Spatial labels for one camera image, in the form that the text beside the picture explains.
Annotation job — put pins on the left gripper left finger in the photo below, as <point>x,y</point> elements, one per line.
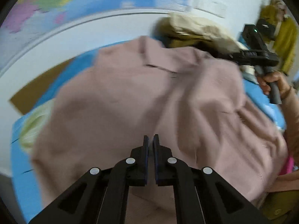
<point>100,196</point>

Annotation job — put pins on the white wall socket panel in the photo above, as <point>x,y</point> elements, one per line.
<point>214,7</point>

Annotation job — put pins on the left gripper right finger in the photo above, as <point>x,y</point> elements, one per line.
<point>201,195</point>

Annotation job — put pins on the hanging yellow garments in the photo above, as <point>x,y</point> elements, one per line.
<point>280,33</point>

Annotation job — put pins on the blue floral bed sheet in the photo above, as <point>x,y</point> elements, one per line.
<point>24,181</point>

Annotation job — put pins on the pink coat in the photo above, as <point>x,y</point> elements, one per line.
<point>194,102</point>

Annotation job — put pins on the cream garment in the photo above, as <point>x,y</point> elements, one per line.
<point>191,27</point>

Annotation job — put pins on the olive green garment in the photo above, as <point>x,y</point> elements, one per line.
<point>170,38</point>

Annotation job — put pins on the colourful wall map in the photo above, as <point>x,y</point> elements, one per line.
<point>30,19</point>

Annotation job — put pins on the right hand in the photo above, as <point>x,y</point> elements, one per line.
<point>277,78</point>

